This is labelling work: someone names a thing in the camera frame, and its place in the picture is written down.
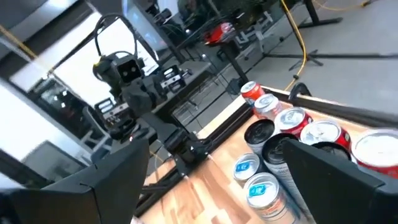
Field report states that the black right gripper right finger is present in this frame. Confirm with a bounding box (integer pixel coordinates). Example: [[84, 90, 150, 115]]
[[282, 138, 398, 224]]

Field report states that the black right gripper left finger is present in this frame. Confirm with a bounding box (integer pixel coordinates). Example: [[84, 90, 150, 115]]
[[0, 138, 151, 224]]

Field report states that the red soda can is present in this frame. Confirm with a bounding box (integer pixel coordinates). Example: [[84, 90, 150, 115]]
[[351, 129, 398, 180]]

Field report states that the silver can with blue tab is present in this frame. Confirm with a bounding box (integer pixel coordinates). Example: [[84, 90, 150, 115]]
[[243, 172, 301, 224]]

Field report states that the red Fanta can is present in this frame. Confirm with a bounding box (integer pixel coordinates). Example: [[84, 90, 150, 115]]
[[240, 80, 266, 108]]

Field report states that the silver Diet Coke can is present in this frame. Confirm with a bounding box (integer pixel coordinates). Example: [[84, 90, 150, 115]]
[[253, 93, 284, 121]]

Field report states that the red shiny object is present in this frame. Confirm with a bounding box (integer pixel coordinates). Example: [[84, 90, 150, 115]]
[[203, 21, 237, 46]]

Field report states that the black floor stand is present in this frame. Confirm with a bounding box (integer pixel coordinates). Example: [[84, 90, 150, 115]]
[[298, 0, 343, 29]]

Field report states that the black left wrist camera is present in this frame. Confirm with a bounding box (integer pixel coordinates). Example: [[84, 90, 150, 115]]
[[116, 57, 146, 85]]

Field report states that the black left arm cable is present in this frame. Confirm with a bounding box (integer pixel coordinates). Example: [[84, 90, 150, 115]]
[[94, 12, 139, 58]]

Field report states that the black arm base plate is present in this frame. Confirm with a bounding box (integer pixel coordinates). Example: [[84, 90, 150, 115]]
[[172, 136, 218, 178]]

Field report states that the black frame handle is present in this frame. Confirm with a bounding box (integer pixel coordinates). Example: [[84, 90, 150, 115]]
[[288, 82, 313, 101]]

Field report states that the yellow cable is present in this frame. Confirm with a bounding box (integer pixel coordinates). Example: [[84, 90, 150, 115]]
[[279, 0, 308, 91], [312, 0, 373, 12]]

